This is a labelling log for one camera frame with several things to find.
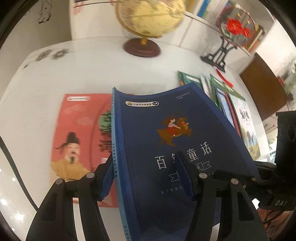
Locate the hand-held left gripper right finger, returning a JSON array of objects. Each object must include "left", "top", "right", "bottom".
[{"left": 173, "top": 151, "right": 269, "bottom": 241}]

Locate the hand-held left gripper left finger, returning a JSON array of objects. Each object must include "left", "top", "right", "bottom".
[{"left": 28, "top": 156, "right": 116, "bottom": 241}]

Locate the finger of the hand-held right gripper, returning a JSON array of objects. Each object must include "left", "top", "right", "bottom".
[{"left": 213, "top": 170, "right": 263, "bottom": 186}]

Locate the navy deer rider book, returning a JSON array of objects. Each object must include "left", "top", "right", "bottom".
[{"left": 112, "top": 83, "right": 260, "bottom": 241}]

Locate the pink poet cover book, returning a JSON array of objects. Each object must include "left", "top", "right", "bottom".
[{"left": 50, "top": 93, "right": 134, "bottom": 208}]

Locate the row of shelved books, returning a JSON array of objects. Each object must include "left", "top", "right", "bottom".
[{"left": 185, "top": 0, "right": 266, "bottom": 55}]

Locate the brown wooden cabinet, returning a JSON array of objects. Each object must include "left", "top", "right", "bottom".
[{"left": 239, "top": 52, "right": 290, "bottom": 121}]

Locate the red tassel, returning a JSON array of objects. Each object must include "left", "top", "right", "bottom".
[{"left": 215, "top": 67, "right": 234, "bottom": 88}]

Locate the green yellow flower book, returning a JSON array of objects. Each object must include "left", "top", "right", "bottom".
[{"left": 209, "top": 74, "right": 234, "bottom": 106}]

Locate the round embroidered flower fan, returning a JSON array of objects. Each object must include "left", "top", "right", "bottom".
[{"left": 216, "top": 7, "right": 258, "bottom": 48}]

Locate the white bookcase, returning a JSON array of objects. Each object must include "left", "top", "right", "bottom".
[{"left": 69, "top": 0, "right": 275, "bottom": 61}]

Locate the black cable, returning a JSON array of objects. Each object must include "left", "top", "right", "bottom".
[{"left": 0, "top": 136, "right": 37, "bottom": 209}]

